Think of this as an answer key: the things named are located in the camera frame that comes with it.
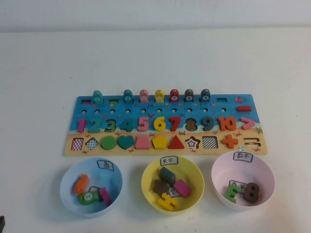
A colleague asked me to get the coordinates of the dark grey number nine piece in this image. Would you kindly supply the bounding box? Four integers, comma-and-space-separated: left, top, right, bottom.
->
200, 116, 214, 132

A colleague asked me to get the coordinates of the orange fish piece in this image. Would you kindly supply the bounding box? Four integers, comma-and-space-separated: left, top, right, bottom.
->
73, 173, 90, 196

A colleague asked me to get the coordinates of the yellow equals sign piece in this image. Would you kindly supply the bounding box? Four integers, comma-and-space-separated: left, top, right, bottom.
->
157, 193, 177, 209

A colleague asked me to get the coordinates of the pink greater-than sign piece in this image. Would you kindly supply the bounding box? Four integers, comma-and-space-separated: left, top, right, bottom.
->
240, 117, 255, 131

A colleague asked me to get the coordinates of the teal number two piece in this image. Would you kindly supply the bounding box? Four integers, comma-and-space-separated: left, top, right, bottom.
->
86, 117, 101, 133

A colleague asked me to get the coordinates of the teal heart piece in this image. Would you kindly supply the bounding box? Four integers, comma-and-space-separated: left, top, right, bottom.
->
117, 135, 135, 150

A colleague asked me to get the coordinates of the magenta fish piece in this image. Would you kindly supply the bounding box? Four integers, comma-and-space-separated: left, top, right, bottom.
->
99, 186, 113, 207

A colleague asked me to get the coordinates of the red number seven piece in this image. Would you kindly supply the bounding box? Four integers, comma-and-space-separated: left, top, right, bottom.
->
169, 116, 183, 132

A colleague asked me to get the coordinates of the yellow pentagon piece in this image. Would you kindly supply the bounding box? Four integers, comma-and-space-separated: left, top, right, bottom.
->
152, 135, 168, 150

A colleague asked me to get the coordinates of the brown star piece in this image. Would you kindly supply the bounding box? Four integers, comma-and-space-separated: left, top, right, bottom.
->
152, 179, 169, 195

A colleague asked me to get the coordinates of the paper label on blue bowl rim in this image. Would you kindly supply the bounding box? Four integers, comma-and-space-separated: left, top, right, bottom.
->
97, 159, 115, 171

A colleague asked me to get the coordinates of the paper label inside yellow bowl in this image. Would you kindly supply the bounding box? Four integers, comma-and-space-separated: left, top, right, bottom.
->
165, 187, 182, 199

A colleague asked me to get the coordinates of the pink number five piece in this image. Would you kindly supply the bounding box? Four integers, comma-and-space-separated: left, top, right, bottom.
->
137, 116, 150, 132

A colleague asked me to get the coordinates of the light green number three piece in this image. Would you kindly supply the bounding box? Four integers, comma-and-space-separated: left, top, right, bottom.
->
223, 182, 240, 204

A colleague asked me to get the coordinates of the green circle piece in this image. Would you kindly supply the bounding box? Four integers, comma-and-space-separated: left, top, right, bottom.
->
100, 135, 117, 150

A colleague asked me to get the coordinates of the pink fish peg number five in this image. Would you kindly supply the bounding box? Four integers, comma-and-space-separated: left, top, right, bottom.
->
139, 89, 150, 103

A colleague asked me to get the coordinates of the paper label inside pink bowl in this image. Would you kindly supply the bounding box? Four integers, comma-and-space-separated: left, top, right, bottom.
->
228, 179, 248, 194

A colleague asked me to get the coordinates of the orange plus sign piece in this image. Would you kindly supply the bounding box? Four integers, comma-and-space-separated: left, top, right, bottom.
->
221, 134, 239, 149

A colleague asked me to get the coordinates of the paper label on pink bowl rim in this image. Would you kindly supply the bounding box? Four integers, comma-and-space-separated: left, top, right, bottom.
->
232, 151, 254, 162

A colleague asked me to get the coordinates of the orange number ten piece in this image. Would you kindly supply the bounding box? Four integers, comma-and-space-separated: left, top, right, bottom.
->
217, 116, 237, 132

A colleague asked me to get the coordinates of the dark grey fish peg nine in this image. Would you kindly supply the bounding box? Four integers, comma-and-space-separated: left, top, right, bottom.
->
200, 88, 211, 102

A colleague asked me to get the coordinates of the colourful wooden puzzle board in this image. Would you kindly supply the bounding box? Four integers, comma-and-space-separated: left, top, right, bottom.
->
63, 93, 268, 157

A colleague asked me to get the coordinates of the teal fish peg number two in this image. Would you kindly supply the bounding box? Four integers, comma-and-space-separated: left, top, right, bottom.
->
92, 90, 104, 105

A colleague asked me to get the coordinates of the yellow plastic bowl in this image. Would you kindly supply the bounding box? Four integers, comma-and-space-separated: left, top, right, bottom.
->
141, 156, 205, 217

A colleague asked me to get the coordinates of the brown number eight piece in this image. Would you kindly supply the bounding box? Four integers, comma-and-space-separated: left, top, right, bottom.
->
243, 182, 260, 202

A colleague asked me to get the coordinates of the teal fish peg number four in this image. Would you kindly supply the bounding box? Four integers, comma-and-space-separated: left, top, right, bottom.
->
123, 89, 134, 104

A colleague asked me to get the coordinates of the yellow number six piece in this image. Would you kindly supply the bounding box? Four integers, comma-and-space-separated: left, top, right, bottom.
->
153, 116, 167, 132

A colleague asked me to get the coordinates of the pink plastic bowl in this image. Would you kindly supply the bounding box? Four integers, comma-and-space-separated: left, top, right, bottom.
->
211, 151, 276, 212

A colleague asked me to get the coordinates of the light blue plastic bowl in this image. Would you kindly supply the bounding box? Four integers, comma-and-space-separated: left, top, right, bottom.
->
59, 157, 123, 215

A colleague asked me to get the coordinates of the red fish peg number seven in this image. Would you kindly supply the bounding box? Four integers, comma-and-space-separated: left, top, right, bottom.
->
170, 88, 180, 103

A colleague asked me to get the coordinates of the green fish piece number three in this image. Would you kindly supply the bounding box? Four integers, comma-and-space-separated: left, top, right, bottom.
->
78, 189, 102, 205

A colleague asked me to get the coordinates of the dark grey square block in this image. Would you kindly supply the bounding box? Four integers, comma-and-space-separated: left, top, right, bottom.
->
159, 166, 176, 185

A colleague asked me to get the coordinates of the paper label on yellow bowl rim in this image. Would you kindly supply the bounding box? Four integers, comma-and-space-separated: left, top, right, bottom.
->
159, 156, 179, 167

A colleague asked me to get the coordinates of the red triangle piece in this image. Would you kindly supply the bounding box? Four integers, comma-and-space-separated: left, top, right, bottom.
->
167, 135, 185, 150

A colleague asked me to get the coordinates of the pink trapezoid piece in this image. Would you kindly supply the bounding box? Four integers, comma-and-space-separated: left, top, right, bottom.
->
135, 135, 151, 150

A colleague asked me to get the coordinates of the teal number four piece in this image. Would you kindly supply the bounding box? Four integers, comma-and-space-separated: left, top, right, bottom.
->
120, 117, 134, 133

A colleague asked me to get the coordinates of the magenta rectangle block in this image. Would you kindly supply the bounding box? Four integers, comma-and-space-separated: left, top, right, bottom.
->
173, 179, 192, 199

